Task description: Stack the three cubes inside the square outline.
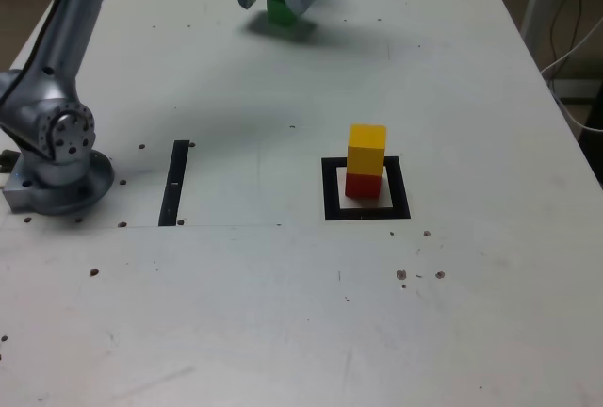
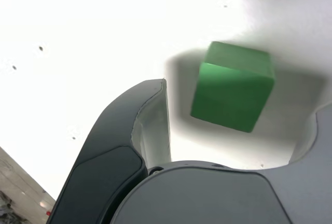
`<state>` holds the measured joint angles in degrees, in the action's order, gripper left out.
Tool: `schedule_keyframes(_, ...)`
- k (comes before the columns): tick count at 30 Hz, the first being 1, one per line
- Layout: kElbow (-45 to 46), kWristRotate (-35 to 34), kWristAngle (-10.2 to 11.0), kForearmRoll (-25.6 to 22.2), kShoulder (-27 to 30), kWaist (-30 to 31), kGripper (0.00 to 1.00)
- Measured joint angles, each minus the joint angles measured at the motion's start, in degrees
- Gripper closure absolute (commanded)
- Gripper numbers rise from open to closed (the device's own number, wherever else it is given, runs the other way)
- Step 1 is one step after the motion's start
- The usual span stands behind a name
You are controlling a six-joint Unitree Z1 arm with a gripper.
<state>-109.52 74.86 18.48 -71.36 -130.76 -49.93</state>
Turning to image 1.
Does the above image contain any green cube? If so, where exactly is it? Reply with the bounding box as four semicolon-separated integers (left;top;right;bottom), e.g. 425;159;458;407
266;0;302;27

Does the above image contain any yellow cube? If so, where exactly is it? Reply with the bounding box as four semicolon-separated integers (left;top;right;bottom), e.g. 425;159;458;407
347;123;387;177

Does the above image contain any red cube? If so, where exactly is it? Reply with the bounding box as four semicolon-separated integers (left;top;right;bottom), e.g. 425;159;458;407
345;171;383;200

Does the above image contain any black tape square outline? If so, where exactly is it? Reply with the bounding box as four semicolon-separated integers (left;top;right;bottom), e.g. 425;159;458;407
320;155;412;222

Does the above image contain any black tape strip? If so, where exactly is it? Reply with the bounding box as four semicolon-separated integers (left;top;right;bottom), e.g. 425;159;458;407
157;139;190;228

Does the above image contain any white power strip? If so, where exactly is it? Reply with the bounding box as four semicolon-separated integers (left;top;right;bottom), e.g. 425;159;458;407
548;77;603;101

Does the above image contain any black connector block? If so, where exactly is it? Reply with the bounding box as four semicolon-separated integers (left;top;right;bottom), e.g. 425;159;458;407
0;149;20;175

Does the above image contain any thin dark hanging cable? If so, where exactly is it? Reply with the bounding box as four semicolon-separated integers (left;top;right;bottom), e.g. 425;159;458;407
550;0;575;63
573;0;585;49

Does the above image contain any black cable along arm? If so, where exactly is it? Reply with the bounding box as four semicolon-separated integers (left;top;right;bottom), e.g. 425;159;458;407
0;0;72;111

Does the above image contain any white cable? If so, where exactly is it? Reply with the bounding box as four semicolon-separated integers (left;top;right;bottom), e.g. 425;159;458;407
540;15;603;133

